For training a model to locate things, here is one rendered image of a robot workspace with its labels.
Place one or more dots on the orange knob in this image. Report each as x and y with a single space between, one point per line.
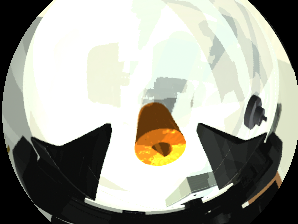
159 140

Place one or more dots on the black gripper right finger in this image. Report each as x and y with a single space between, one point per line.
226 153

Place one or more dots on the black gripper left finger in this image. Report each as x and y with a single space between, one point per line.
79 161

